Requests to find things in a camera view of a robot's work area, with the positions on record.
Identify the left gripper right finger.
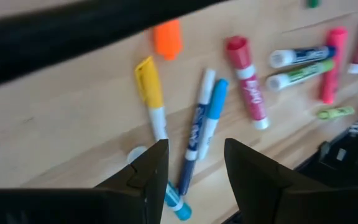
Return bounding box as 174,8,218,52
224,138,358,224

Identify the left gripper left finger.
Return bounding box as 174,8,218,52
0,139,170,224

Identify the cyan Expo marker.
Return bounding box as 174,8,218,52
126,145,193,222

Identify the thin dark blue marker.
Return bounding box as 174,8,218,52
177,68,217,197

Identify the blue cap white marker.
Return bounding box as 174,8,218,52
197,78,229,161

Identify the yellow cap white marker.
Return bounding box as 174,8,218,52
134,55,170,142

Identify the orange highlighter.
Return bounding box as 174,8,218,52
152,19,183,61

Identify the black equipment stand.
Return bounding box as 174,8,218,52
295,102,358,189

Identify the lime green highlighter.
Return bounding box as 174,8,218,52
316,105,356,121

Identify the magenta Expo marker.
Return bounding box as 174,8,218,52
224,35,270,131

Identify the light green Expo marker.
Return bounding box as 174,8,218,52
265,59,336,93

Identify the pink highlighter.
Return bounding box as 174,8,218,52
319,27,349,105

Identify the blue Expo marker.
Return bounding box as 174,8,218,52
268,45,337,69

